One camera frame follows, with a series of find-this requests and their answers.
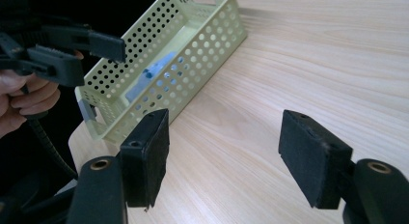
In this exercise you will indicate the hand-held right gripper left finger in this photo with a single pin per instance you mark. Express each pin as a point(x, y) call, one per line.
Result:
point(146, 162)

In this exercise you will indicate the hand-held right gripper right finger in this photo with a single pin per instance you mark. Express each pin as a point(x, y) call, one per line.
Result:
point(312, 159)

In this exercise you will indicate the pale green perforated basket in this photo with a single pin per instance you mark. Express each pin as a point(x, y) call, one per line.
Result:
point(199, 53)

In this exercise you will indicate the light blue knit glove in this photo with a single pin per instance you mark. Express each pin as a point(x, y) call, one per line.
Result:
point(149, 74)

